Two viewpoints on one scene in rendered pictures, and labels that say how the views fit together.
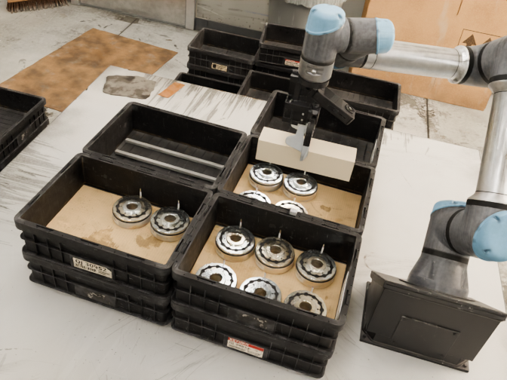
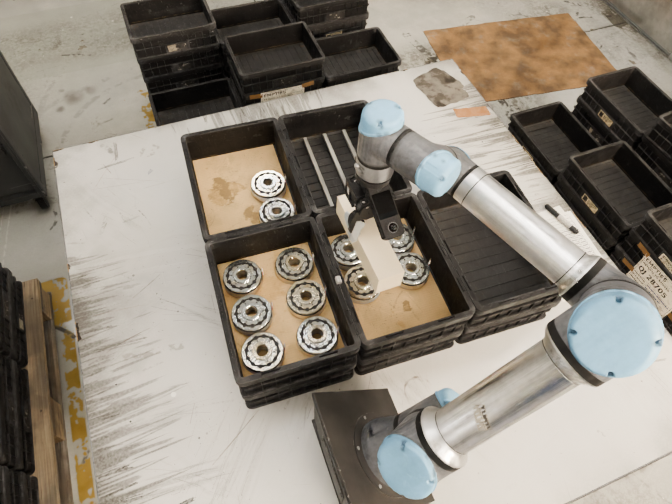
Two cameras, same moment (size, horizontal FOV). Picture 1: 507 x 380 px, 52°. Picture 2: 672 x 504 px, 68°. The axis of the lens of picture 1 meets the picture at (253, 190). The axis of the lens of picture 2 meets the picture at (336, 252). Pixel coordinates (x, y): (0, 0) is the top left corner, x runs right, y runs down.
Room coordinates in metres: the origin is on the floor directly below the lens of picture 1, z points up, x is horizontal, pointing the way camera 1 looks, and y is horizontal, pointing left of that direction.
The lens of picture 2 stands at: (0.66, -0.62, 2.03)
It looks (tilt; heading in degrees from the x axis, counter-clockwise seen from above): 58 degrees down; 57
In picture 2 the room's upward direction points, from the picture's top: 4 degrees clockwise
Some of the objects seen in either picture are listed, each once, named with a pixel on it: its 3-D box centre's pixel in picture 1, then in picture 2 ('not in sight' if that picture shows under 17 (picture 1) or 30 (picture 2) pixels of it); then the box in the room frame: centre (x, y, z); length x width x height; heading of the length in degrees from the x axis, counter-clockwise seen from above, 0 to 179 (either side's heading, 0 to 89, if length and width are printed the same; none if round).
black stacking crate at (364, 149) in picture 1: (317, 140); (487, 246); (1.45, -0.18, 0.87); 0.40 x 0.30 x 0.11; 79
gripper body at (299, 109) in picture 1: (305, 98); (369, 188); (1.08, -0.09, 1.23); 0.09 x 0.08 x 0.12; 82
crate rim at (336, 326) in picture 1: (271, 255); (278, 293); (0.86, -0.07, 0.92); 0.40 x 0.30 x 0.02; 79
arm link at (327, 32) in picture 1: (324, 34); (381, 134); (1.08, -0.10, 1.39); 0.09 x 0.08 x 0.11; 108
